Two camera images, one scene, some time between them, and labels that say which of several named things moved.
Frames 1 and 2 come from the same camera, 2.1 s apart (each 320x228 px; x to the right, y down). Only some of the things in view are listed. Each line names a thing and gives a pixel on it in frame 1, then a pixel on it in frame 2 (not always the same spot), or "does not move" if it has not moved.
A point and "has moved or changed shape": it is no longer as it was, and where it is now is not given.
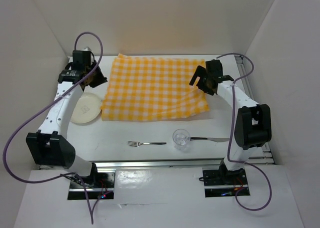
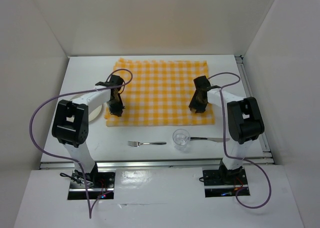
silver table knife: (217, 140) does not move
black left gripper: (100, 80) → (117, 110)
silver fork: (137, 144) does not move
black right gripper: (200, 71) → (193, 103)
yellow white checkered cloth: (150, 88) has moved or changed shape
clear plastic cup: (181, 138) does not move
